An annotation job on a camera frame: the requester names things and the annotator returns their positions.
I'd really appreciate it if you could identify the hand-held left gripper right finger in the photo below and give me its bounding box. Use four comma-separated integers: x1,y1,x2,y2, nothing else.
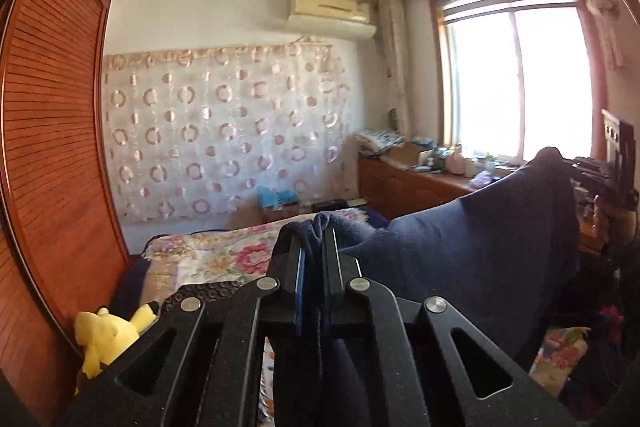
320,227,566,427

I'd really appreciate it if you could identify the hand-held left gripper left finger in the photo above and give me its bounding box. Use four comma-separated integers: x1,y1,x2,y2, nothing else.
55,224,308,427

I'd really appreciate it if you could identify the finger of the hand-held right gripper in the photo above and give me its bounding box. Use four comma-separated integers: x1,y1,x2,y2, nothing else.
570,156,608,180

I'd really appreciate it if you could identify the navy blue printed t-shirt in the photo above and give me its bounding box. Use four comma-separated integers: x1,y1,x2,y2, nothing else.
292,147,581,427

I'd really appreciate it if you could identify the person's right hand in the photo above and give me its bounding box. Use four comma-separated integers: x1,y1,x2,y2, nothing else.
592,194,612,235

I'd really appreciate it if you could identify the floral bed blanket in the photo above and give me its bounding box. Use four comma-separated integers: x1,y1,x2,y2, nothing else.
142,209,373,305

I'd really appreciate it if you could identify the cardboard box with blue cloth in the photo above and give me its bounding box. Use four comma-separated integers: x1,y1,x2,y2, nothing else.
257,186,301,223

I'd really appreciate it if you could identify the long wooden cabinet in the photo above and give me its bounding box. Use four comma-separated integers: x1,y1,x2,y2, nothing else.
357,157,516,220

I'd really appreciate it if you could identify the wooden framed window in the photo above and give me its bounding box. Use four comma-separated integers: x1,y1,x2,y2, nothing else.
429,0,608,162

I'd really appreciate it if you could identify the stack of folded cloths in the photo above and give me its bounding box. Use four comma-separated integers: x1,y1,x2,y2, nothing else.
356,129,405,154

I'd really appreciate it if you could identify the pale pink tied curtain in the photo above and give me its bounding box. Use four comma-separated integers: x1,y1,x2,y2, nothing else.
585,0,626,70

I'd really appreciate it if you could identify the sheer circle-patterned curtain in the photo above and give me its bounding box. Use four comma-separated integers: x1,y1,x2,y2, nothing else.
102,42,351,223

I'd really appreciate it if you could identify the floral quilt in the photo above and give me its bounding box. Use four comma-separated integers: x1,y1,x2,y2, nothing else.
530,327,591,383

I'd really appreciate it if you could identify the yellow plush toy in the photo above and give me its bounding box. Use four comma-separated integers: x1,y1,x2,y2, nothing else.
74,302,160,395

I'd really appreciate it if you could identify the tied white window curtain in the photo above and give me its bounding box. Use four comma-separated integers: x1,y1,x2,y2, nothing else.
377,0,413,132

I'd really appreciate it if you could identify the wooden slatted wardrobe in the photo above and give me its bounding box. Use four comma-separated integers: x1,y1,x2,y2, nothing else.
0,0,132,427

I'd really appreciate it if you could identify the dark ring-patterned cloth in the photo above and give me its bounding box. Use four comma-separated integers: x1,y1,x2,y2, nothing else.
160,282,263,308

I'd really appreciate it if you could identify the wall air conditioner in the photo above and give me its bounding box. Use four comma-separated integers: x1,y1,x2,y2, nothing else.
286,0,377,38

